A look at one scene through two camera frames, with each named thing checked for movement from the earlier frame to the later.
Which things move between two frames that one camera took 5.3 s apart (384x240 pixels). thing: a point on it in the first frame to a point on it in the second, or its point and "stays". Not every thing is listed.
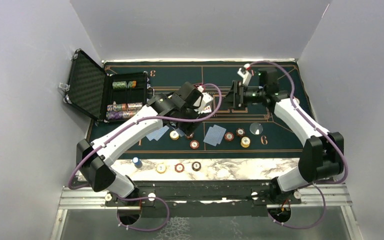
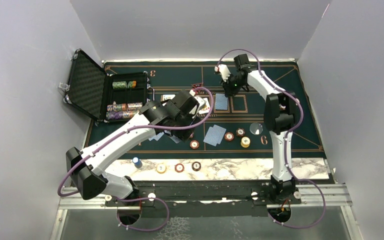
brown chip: x=240 y=132 stays
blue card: x=157 y=134 stays
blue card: x=223 y=132 to x=209 y=140
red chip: x=194 y=144 stays
